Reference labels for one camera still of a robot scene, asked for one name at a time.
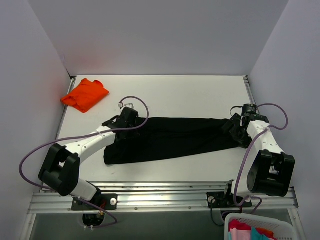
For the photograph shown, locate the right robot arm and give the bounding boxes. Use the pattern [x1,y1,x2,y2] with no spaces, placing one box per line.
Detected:
[222,103,295,207]

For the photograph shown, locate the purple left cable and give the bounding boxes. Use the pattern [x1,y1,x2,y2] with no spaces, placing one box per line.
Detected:
[18,95,150,229]

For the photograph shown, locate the aluminium frame rail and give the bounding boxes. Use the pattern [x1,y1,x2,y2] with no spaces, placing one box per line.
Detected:
[27,181,300,215]

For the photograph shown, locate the pink garment in basket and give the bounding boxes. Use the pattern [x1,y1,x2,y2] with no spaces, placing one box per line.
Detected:
[228,219,252,240]

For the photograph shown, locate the orange garment in basket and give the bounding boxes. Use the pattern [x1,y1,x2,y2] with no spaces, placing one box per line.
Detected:
[256,227,274,238]

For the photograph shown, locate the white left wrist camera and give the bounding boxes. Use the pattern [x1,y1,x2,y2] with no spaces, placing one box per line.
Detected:
[118,102,135,109]

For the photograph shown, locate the purple cable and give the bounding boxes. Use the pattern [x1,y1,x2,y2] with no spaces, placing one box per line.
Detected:
[18,95,150,229]
[232,102,289,216]

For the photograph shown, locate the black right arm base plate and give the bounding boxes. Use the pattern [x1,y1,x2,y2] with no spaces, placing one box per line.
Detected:
[206,191,237,209]

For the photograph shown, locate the white laundry basket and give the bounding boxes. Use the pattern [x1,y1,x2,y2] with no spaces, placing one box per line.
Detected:
[224,213,298,240]

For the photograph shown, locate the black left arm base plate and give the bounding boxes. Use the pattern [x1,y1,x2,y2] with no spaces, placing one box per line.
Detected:
[71,193,118,211]

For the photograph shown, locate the teal garment in basket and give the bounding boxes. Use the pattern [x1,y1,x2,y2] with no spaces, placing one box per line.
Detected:
[250,227,269,240]

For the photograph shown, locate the orange folded t shirt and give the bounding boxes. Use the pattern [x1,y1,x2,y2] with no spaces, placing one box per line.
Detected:
[60,78,110,113]

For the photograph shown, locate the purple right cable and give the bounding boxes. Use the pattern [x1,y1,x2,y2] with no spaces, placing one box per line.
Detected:
[232,102,289,216]

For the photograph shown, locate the black t shirt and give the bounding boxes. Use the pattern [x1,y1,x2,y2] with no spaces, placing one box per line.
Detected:
[103,117,240,165]

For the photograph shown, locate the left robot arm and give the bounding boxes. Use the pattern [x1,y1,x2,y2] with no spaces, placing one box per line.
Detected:
[38,106,139,210]

